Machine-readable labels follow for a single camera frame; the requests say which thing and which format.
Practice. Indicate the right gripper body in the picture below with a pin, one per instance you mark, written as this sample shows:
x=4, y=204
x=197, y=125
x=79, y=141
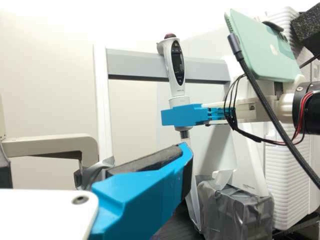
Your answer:
x=265, y=110

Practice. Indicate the white pipette stand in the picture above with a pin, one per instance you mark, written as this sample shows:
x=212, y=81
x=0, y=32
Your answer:
x=140, y=65

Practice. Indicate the white incubator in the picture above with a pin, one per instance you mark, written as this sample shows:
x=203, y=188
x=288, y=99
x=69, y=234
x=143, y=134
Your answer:
x=290, y=180

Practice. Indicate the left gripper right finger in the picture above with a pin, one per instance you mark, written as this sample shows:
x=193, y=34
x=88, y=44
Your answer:
x=175, y=117

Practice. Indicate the pipette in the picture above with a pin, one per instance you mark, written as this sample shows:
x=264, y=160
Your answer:
x=176, y=67

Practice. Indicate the black platform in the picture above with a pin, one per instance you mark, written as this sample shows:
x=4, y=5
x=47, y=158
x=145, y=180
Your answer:
x=175, y=227

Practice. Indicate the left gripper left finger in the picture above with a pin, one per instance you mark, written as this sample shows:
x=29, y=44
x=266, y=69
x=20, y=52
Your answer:
x=140, y=195

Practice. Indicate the right wrist camera phone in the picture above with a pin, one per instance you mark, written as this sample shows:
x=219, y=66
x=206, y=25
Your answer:
x=265, y=50

